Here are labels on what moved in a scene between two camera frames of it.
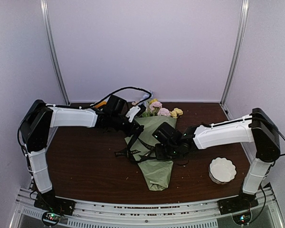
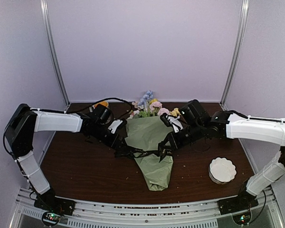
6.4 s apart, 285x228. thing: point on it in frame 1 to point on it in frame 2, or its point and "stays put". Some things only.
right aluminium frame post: [244, 16] stays put
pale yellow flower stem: [175, 112] stays put
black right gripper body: [170, 152] to [195, 133]
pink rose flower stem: [156, 108] stays put
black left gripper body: [116, 122] to [109, 141]
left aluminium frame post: [45, 13] stays put
